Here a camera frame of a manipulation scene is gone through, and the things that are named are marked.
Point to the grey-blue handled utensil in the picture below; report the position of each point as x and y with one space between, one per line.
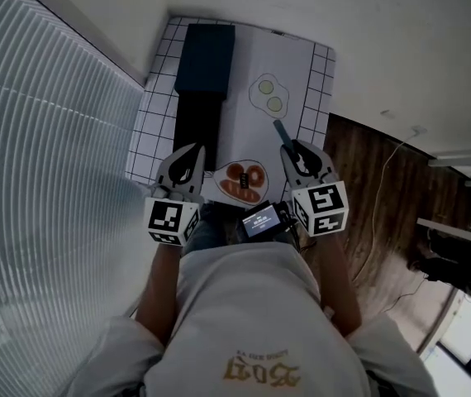
281 132

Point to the person's white shirt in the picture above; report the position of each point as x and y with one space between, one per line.
252 312

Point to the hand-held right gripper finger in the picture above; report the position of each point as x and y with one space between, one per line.
318 161
291 170

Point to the black chair base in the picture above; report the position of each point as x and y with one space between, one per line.
450 263

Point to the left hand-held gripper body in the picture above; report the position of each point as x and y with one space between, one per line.
165 217

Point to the person's right forearm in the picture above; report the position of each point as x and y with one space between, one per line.
339 283

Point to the dark blue box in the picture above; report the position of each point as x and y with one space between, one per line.
198 130

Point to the dark-framed glass door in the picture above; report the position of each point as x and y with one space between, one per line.
467 345

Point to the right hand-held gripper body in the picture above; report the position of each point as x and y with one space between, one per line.
322 205

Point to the person's blue jeans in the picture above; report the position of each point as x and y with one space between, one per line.
206 230

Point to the person's left hand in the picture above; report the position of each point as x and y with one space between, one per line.
165 192

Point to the white wall power adapter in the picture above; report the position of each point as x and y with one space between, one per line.
418 131

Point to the small black tag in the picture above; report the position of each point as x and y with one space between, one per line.
244 181

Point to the white wall socket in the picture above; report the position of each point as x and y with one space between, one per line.
388 114

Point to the white food-print placemat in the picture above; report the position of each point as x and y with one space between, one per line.
244 139

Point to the white side table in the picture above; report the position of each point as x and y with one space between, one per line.
458 159

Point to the white black-grid tablecloth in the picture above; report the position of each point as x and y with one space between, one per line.
153 110

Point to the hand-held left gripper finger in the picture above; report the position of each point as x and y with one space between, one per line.
199 168
169 168

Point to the person's left forearm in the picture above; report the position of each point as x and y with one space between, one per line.
159 292

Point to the black screen device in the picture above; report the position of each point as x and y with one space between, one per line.
262 221

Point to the white window blinds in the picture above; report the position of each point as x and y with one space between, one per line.
33 180

